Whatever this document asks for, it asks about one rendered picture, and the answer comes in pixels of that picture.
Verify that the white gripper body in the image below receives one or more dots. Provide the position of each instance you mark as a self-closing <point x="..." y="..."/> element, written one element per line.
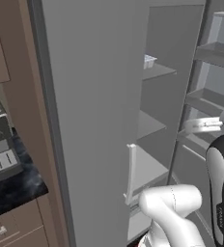
<point x="201" y="125"/>

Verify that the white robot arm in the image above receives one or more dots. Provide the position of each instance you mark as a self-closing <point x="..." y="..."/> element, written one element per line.
<point x="168" y="201"/>

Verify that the grey freezer door with shelves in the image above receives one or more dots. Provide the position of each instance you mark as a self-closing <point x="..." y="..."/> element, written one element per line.
<point x="213" y="54"/>

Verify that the white ice cube tray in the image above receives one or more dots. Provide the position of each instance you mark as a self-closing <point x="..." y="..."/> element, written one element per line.
<point x="149" y="61"/>

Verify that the grey fridge door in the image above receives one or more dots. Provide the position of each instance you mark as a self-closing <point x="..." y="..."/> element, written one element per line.
<point x="94" y="112"/>

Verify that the grey fridge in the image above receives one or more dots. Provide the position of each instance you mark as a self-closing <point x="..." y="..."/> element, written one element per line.
<point x="168" y="38"/>

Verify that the brown tall cabinet panel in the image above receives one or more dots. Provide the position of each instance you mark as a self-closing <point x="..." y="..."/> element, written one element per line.
<point x="23" y="64"/>

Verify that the grey coffee machine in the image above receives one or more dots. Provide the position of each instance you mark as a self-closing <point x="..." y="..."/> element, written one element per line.
<point x="3" y="154"/>

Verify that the brown drawer front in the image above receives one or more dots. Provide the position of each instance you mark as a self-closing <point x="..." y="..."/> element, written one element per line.
<point x="33" y="239"/>
<point x="23" y="218"/>

